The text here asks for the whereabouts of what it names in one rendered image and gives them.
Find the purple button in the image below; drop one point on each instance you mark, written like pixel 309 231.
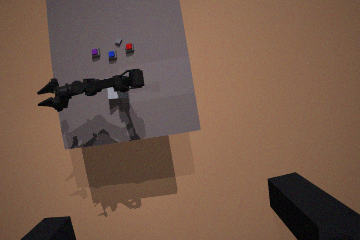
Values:
pixel 95 52

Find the red button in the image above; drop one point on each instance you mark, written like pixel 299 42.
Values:
pixel 129 47

